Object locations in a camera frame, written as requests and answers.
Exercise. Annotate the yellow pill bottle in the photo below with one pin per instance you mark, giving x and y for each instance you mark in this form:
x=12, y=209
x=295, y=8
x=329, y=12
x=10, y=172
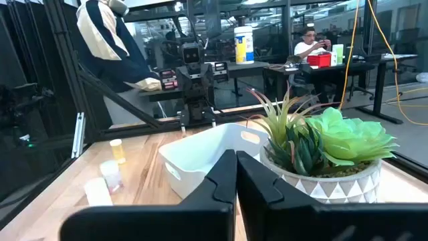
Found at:
x=117, y=152

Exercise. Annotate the black office chair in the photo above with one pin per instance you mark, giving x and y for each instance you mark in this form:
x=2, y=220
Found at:
x=362, y=75

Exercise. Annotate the red box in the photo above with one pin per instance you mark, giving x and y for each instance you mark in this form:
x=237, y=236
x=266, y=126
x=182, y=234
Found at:
x=319, y=60

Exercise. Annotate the white plastic basket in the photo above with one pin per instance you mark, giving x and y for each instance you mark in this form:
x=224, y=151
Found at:
x=200, y=150

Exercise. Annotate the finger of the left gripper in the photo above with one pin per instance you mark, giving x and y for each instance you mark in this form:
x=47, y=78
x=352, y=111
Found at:
x=213, y=121
x=183, y=129

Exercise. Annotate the person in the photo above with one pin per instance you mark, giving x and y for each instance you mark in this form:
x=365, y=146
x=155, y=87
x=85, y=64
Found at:
x=306, y=47

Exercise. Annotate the green and white container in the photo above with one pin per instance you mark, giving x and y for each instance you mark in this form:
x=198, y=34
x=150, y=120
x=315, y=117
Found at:
x=338, y=53

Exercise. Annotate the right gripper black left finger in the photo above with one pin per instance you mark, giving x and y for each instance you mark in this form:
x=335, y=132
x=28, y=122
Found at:
x=204, y=217

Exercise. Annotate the clear pill bottle white cap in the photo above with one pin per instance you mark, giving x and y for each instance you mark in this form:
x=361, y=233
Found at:
x=111, y=175

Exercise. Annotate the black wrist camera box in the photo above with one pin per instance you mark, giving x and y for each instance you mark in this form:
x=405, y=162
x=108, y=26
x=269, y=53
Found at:
x=191, y=53

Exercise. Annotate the black desk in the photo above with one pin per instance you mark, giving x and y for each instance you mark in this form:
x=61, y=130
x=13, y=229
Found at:
x=245, y=68
x=351, y=67

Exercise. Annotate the black frame strut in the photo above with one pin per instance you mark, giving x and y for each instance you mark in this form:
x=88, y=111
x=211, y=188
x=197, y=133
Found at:
x=123, y=100

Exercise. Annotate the artificial succulents in patterned pot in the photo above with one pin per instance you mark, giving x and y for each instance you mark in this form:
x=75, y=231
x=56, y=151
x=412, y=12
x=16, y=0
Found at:
x=334, y=187

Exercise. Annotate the silver aluminium bracket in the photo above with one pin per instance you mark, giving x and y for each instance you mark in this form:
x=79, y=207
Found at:
x=78, y=134

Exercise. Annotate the navy and cream jacket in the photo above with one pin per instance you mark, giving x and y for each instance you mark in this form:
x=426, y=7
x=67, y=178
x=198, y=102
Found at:
x=110, y=50

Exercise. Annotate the white wipes canister yellow label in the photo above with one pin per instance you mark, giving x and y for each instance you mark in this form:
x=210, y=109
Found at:
x=244, y=44

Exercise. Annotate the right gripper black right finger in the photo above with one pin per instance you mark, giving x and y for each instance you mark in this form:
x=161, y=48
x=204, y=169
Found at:
x=284, y=221

